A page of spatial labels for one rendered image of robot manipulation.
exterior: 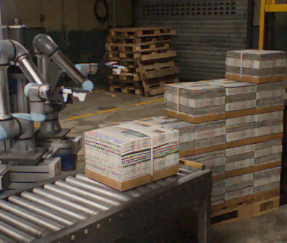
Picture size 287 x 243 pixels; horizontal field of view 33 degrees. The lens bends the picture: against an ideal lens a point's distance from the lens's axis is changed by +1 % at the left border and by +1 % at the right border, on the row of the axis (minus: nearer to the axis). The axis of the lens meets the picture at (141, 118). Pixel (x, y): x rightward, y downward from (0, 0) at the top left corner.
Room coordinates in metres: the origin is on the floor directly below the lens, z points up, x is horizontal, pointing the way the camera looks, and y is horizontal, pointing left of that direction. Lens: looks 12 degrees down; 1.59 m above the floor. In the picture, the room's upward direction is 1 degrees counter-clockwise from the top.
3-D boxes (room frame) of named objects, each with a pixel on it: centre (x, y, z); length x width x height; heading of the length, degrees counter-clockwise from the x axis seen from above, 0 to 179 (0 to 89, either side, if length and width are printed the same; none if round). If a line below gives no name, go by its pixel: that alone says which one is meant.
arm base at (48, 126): (3.16, 0.62, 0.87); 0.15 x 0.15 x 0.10
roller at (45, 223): (1.85, 0.47, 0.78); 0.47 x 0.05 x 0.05; 48
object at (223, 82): (3.65, -0.65, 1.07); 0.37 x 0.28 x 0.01; 32
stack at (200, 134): (3.44, -0.28, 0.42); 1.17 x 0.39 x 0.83; 120
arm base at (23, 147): (2.67, 0.68, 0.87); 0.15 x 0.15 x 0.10
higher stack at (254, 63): (3.81, -0.90, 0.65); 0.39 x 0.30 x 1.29; 30
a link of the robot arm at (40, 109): (2.43, 0.52, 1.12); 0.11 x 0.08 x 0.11; 147
